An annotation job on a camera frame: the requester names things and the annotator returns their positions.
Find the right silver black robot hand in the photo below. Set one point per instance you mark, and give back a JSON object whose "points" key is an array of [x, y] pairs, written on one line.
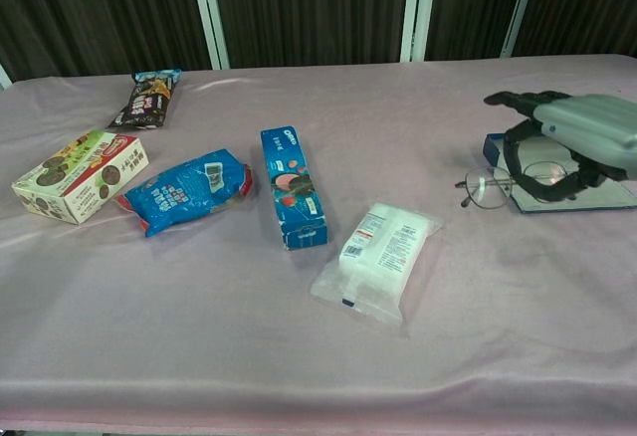
{"points": [[592, 127]]}

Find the blue glasses case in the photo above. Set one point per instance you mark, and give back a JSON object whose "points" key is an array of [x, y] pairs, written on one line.
{"points": [[607, 199]]}

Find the wire-frame eyeglasses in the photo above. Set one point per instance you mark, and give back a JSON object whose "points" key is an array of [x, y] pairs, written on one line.
{"points": [[470, 182]]}

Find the white wipes pack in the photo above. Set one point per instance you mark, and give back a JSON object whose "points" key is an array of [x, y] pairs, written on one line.
{"points": [[378, 252]]}

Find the blue Oreo box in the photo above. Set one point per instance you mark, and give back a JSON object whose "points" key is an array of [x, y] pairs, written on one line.
{"points": [[293, 187]]}

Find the pink tablecloth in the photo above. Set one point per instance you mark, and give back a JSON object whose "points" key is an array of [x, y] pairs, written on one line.
{"points": [[249, 331]]}

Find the blue cookie bag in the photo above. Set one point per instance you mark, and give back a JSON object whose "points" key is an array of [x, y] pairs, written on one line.
{"points": [[184, 194]]}

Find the dark chocolate snack bag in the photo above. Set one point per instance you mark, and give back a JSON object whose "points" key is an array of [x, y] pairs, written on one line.
{"points": [[147, 102]]}

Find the cream red biscuit box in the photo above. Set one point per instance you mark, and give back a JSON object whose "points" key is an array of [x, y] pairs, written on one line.
{"points": [[84, 177]]}

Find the white partition post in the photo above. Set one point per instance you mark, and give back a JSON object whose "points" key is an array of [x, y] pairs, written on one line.
{"points": [[418, 8], [520, 8], [4, 77], [209, 13]]}

